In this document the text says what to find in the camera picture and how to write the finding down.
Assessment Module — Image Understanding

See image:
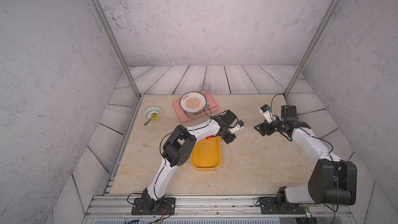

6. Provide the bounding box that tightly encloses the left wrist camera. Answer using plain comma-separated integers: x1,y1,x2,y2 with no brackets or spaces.
230,120,244,134

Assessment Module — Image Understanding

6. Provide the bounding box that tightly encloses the small patterned bowl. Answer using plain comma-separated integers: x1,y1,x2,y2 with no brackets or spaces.
143,106,162,122

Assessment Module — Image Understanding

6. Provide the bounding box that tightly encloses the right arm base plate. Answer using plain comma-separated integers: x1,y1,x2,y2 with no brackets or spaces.
255,197,306,215

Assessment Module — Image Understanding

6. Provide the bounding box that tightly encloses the spoon in small bowl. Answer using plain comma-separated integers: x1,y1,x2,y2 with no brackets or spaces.
144,117,153,125

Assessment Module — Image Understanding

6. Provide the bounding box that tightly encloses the left aluminium frame post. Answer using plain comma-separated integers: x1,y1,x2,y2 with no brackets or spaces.
89,0,141,98

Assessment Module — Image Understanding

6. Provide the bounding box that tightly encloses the pink plastic tray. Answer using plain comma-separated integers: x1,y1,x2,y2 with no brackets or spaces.
172,95,219,122

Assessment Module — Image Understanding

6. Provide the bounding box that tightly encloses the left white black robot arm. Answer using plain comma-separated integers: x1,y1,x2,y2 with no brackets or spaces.
142,110,244,209

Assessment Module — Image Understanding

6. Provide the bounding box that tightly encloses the right aluminium frame post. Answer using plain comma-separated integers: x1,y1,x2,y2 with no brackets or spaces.
283,0,342,97

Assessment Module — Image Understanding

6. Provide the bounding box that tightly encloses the aluminium frame post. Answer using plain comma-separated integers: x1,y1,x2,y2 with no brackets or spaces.
283,0,342,97
89,0,141,98

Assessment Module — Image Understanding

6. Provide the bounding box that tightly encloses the yellow plastic storage box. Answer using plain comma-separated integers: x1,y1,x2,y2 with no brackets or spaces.
190,137,221,171

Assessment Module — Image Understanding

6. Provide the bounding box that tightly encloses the white plate orange sunburst pattern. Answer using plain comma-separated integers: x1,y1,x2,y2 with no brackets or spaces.
180,91,207,114

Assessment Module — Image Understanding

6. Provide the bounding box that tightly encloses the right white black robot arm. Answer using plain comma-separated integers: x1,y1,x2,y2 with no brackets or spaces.
255,104,357,205

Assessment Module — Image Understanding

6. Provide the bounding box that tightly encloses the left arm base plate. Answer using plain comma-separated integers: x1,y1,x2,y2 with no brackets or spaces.
131,198,176,216

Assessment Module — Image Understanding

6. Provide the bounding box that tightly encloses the clear plastic cup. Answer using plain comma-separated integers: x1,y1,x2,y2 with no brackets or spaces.
199,83,211,97

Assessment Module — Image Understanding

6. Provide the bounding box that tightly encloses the aluminium front rail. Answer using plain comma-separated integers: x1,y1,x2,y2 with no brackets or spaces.
83,194,359,224

